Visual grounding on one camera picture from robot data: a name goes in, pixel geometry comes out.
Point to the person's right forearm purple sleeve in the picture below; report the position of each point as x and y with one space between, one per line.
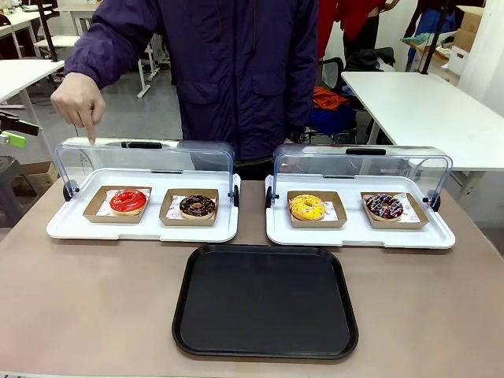
102 47

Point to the brown cardboard donut tray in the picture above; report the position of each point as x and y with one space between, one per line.
417 220
94 208
338 222
167 220

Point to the white display tray base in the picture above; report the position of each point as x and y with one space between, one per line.
78 230
354 238

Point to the red glazed donut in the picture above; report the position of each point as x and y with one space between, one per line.
118 202

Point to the chocolate sprinkled donut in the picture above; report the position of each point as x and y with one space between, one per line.
189 206

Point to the yellow glazed donut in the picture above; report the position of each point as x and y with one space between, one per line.
301 210

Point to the black plastic serving tray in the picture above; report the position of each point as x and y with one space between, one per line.
264 303

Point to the dark purple drizzled donut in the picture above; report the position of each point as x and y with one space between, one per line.
374 206

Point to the person's right hand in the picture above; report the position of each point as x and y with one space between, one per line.
78 98

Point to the person's left hand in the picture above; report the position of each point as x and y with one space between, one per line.
290 140

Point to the flat cardboard box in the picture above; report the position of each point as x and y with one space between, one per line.
39 173

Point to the grey plastic stool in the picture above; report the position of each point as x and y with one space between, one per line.
12 185

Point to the white table with legs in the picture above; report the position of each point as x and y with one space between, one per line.
23 75

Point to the black lid hinge knob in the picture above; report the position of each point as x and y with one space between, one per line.
67 192
435 201
268 197
236 195

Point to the white printed paper liner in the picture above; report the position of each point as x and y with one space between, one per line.
103 208
331 214
410 212
172 210

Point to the clear hinged display lid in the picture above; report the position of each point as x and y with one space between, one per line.
177 157
393 167

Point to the person's torso purple jacket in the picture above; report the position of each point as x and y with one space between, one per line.
236 78

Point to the orange cloth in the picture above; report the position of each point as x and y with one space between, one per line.
328 97

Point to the black office chair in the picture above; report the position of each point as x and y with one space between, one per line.
328 75

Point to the blue cloth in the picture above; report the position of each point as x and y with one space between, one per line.
334 117

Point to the person in red clothing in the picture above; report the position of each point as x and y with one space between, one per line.
354 19

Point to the black jacket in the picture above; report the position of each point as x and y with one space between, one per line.
370 59

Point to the large white table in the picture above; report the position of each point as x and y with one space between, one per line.
429 114

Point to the black metal pole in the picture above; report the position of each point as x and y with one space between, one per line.
429 39

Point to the blue garment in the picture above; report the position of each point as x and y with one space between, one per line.
429 23

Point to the white storage box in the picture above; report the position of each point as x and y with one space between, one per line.
460 63

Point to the brown cardboard box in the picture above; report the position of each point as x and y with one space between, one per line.
470 27

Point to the white desk frame legs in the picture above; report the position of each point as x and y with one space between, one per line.
151 59

